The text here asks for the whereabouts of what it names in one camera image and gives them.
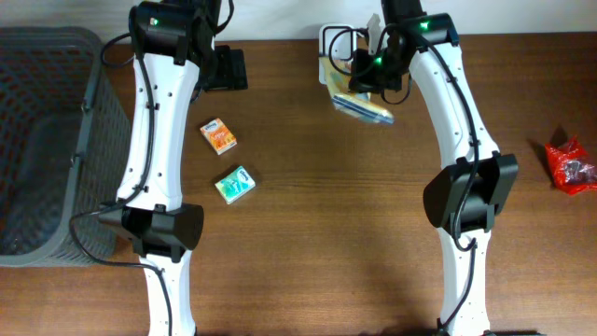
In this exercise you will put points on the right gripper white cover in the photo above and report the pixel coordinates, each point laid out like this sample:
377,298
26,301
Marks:
367,76

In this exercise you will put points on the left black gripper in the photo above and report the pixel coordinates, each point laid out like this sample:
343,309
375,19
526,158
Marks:
231,70

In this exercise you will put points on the beige wet wipes pack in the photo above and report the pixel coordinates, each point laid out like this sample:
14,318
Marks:
356,105

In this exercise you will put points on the small orange packet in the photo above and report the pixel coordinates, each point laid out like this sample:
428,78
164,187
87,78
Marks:
218,135

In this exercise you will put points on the small green tissue pack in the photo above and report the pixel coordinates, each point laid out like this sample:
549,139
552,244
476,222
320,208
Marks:
235,185

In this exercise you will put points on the red snack bag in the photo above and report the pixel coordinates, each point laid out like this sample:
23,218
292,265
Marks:
571,167

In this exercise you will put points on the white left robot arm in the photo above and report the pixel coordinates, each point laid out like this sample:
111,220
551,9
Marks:
175,59

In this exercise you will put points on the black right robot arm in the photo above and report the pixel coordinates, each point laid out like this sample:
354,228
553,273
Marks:
471,189

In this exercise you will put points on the white barcode scanner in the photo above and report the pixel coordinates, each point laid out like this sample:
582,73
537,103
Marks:
339,41

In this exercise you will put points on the grey plastic mesh basket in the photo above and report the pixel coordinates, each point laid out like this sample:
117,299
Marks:
64,146

